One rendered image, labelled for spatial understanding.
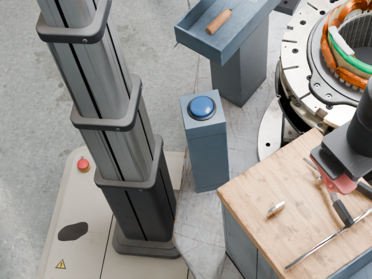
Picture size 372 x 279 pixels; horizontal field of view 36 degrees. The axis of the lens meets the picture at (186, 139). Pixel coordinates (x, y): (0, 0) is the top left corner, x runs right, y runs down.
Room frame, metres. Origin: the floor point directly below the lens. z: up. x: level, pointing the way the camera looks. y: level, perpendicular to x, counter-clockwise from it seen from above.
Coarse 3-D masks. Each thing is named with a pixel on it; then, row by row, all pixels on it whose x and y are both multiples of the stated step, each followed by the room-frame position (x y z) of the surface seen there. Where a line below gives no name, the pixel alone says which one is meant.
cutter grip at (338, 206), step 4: (336, 200) 0.32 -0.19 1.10; (340, 200) 0.32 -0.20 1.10; (336, 204) 0.31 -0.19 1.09; (340, 204) 0.31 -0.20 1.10; (336, 208) 0.31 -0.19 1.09; (340, 208) 0.30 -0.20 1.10; (344, 208) 0.30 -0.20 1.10; (340, 212) 0.30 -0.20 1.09; (344, 212) 0.30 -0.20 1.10; (348, 212) 0.30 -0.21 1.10; (340, 216) 0.30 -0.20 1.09; (344, 216) 0.29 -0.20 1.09; (348, 216) 0.29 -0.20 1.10; (344, 220) 0.29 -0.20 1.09; (348, 220) 0.29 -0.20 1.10; (352, 220) 0.28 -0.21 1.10; (344, 224) 0.29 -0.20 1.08; (348, 224) 0.28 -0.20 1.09; (352, 224) 0.28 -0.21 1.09
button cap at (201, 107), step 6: (204, 96) 0.57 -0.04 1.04; (192, 102) 0.56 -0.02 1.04; (198, 102) 0.56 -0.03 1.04; (204, 102) 0.56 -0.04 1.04; (210, 102) 0.56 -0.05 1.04; (192, 108) 0.55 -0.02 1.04; (198, 108) 0.55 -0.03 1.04; (204, 108) 0.55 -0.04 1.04; (210, 108) 0.54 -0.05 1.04; (198, 114) 0.54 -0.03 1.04; (204, 114) 0.54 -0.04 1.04
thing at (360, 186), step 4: (360, 184) 0.34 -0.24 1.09; (364, 184) 0.34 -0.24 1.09; (356, 188) 0.34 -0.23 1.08; (360, 188) 0.34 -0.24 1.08; (364, 188) 0.33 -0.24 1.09; (368, 188) 0.33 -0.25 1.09; (360, 192) 0.33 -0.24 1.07; (364, 192) 0.33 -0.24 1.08; (368, 192) 0.33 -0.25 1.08; (368, 196) 0.32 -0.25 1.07
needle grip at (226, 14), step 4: (224, 12) 0.75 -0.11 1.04; (228, 12) 0.75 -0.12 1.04; (220, 16) 0.75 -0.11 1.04; (224, 16) 0.75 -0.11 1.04; (228, 16) 0.75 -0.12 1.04; (216, 20) 0.74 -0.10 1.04; (220, 20) 0.74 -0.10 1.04; (224, 20) 0.74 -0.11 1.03; (212, 24) 0.73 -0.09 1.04; (216, 24) 0.73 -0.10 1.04; (220, 24) 0.73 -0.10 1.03; (208, 28) 0.72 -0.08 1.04; (212, 28) 0.72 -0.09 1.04; (216, 28) 0.73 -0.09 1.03; (208, 32) 0.72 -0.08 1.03; (212, 32) 0.72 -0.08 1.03
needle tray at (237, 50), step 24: (216, 0) 0.80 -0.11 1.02; (264, 0) 0.78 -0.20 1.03; (192, 24) 0.75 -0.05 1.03; (240, 24) 0.73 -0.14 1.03; (264, 24) 0.76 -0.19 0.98; (192, 48) 0.69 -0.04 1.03; (216, 48) 0.65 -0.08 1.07; (240, 48) 0.71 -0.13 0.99; (264, 48) 0.76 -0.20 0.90; (216, 72) 0.75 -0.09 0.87; (240, 72) 0.71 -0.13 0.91; (264, 72) 0.77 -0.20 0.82; (240, 96) 0.71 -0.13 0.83
